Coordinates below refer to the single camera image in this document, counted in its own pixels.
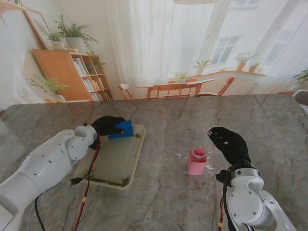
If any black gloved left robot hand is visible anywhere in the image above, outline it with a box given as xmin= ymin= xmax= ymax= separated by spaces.
xmin=92 ymin=115 xmax=127 ymax=137

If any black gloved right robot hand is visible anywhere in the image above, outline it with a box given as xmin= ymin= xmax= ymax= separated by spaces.
xmin=207 ymin=127 xmax=252 ymax=167

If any blue plastic scraper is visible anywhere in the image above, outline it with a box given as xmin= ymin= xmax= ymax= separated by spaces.
xmin=108 ymin=120 xmax=134 ymax=140

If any cream baking tray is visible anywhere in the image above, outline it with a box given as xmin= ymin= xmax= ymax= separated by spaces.
xmin=74 ymin=122 xmax=147 ymax=191

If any pink square jar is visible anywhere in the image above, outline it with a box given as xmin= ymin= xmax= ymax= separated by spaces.
xmin=187 ymin=147 xmax=207 ymax=176

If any printed room scene backdrop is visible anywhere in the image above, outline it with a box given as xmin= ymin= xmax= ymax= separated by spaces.
xmin=0 ymin=0 xmax=308 ymax=106

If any red and black right arm cable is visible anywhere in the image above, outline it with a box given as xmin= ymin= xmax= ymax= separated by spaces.
xmin=216 ymin=169 xmax=236 ymax=231

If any red and black arm cable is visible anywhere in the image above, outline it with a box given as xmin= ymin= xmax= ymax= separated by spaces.
xmin=35 ymin=133 xmax=102 ymax=231
xmin=216 ymin=169 xmax=236 ymax=231

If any red and black left arm cable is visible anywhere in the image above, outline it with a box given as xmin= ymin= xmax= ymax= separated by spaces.
xmin=35 ymin=133 xmax=102 ymax=231

